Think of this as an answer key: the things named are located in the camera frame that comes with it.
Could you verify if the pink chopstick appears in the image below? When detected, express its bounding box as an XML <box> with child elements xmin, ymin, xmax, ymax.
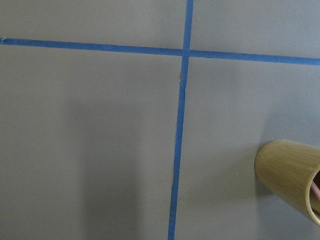
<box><xmin>310</xmin><ymin>181</ymin><xmax>320</xmax><ymax>201</ymax></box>

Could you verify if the bamboo wooden cup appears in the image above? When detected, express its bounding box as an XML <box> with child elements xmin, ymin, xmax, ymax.
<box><xmin>254</xmin><ymin>140</ymin><xmax>320</xmax><ymax>225</ymax></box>

